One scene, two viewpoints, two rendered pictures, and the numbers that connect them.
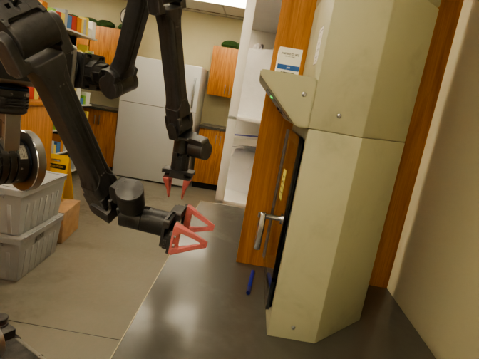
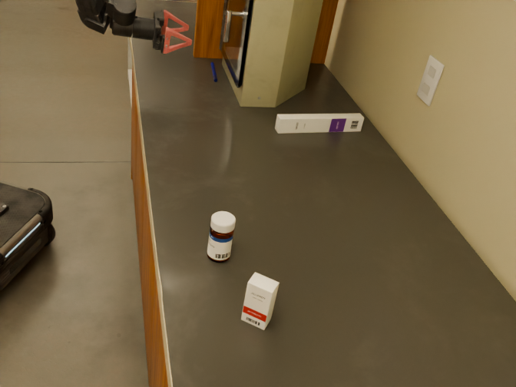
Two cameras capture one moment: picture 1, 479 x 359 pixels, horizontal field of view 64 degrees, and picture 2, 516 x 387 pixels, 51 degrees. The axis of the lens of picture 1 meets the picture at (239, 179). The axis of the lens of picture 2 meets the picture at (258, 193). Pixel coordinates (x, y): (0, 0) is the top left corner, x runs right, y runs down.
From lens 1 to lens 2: 0.73 m
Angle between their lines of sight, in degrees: 29
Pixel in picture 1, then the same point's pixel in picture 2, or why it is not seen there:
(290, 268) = (255, 53)
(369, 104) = not seen: outside the picture
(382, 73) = not seen: outside the picture
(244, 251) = (201, 47)
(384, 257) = (322, 37)
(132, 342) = (150, 122)
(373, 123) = not seen: outside the picture
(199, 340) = (194, 115)
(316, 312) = (276, 84)
